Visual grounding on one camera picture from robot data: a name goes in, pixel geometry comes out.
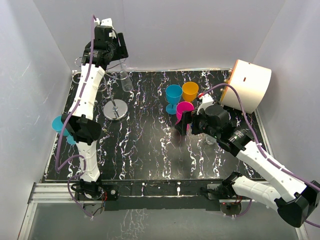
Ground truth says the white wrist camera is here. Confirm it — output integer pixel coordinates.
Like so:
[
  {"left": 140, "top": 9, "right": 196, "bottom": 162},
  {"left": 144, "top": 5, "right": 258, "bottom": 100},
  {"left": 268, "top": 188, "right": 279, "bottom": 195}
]
[
  {"left": 94, "top": 18, "right": 114, "bottom": 29},
  {"left": 196, "top": 93, "right": 214, "bottom": 115}
]

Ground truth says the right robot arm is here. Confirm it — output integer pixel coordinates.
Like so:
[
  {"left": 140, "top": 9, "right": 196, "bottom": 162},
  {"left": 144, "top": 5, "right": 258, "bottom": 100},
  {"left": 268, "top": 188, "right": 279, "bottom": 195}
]
[{"left": 174, "top": 104, "right": 320, "bottom": 228}]

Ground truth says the chrome wine glass rack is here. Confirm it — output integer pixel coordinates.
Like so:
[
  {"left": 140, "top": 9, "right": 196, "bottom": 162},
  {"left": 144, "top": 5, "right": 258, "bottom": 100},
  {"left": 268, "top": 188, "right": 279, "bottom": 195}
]
[{"left": 71, "top": 56, "right": 129, "bottom": 121}]

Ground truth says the teal wine glass front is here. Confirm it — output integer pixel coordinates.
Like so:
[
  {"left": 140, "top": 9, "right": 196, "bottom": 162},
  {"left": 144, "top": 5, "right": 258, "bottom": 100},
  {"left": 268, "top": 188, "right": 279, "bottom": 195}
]
[{"left": 51, "top": 115, "right": 76, "bottom": 145}]

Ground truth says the clear wine glass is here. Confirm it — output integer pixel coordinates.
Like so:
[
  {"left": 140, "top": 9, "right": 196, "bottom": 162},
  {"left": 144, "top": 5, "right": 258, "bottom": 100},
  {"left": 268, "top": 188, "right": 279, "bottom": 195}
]
[{"left": 113, "top": 27, "right": 134, "bottom": 93}]

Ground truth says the blue wine glass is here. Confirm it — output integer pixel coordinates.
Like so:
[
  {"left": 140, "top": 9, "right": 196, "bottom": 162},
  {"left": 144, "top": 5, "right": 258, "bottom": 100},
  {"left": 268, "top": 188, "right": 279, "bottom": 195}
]
[{"left": 165, "top": 84, "right": 183, "bottom": 115}]

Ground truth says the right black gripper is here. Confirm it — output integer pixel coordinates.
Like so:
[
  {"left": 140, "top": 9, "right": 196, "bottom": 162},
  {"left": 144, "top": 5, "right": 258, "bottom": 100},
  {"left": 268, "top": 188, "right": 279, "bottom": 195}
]
[{"left": 175, "top": 109, "right": 220, "bottom": 139}]

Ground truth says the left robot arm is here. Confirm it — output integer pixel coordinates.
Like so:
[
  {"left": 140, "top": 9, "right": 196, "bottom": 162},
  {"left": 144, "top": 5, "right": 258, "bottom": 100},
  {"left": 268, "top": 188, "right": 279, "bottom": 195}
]
[{"left": 61, "top": 18, "right": 129, "bottom": 200}]

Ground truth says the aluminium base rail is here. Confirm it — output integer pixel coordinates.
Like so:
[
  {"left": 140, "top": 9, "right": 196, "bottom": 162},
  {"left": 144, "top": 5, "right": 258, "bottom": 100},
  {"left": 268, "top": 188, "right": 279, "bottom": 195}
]
[{"left": 18, "top": 149, "right": 310, "bottom": 240}]

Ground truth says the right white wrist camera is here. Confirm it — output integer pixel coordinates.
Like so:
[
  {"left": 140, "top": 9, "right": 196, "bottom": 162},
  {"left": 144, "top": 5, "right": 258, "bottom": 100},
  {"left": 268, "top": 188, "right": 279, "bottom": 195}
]
[{"left": 196, "top": 93, "right": 214, "bottom": 115}]

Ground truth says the yellow wine glass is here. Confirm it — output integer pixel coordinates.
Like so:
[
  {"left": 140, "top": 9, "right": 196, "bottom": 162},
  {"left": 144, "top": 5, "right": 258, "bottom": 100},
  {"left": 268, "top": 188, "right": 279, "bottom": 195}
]
[{"left": 182, "top": 81, "right": 199, "bottom": 102}]

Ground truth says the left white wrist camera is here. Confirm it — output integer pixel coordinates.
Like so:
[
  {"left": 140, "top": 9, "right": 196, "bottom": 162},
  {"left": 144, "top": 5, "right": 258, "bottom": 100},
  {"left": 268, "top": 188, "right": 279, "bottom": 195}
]
[{"left": 94, "top": 18, "right": 114, "bottom": 29}]

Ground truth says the white cylindrical container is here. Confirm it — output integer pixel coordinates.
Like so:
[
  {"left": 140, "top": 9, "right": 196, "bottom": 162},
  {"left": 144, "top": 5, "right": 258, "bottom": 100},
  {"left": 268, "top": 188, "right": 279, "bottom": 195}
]
[{"left": 226, "top": 59, "right": 272, "bottom": 114}]

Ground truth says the pink wine glass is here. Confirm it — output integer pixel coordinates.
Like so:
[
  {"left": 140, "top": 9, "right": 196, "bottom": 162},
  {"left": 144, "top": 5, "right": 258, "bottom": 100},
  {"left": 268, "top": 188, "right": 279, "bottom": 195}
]
[{"left": 176, "top": 101, "right": 195, "bottom": 123}]

